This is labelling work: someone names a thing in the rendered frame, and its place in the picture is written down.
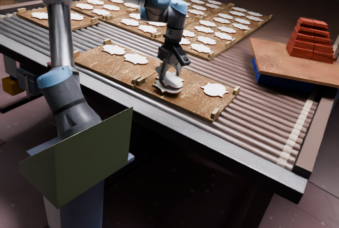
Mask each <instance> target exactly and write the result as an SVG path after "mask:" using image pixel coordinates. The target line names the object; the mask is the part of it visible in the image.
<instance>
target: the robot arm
mask: <svg viewBox="0 0 339 228"><path fill-rule="evenodd" d="M121 1H125V2H128V3H131V4H135V5H138V6H140V19H141V20H142V21H147V22H159V23H167V27H166V34H163V37H164V38H165V40H164V44H163V45H161V46H160V47H158V54H157V58H159V59H160V60H161V61H163V62H162V64H161V66H157V67H156V68H155V70H156V71H157V73H158V74H159V82H161V81H163V80H164V77H165V74H166V72H167V71H168V69H169V66H168V64H170V65H172V66H173V67H174V68H175V69H176V72H177V73H176V75H177V76H179V75H180V72H181V69H182V67H183V66H188V65H189V64H190V63H191V61H190V59H189V58H188V56H187V54H186V53H185V51H184V50H183V48H182V47H181V45H180V43H179V42H181V41H182V37H183V32H184V26H185V20H186V15H187V9H188V4H187V3H186V2H185V1H182V0H121ZM42 3H43V4H44V5H45V6H46V7H47V15H48V29H49V44H50V59H51V70H50V71H49V72H48V73H45V74H43V75H41V76H40V77H38V78H37V83H38V87H39V88H40V90H41V92H42V94H43V95H44V97H45V99H46V101H47V103H48V105H49V107H50V109H51V111H52V113H53V115H54V117H55V120H56V127H57V132H58V137H59V139H60V141H63V140H65V139H67V138H69V137H71V136H73V135H75V134H77V133H79V132H81V131H84V130H86V129H88V128H90V127H92V126H94V125H96V124H98V123H100V122H102V120H101V118H100V116H99V115H98V114H97V113H96V112H95V111H94V110H93V109H92V108H91V107H90V106H89V105H88V104H87V102H86V100H85V98H84V96H83V94H82V91H81V87H80V77H79V71H77V70H76V69H75V64H74V50H73V36H72V22H71V7H72V6H73V5H74V0H42Z"/></svg>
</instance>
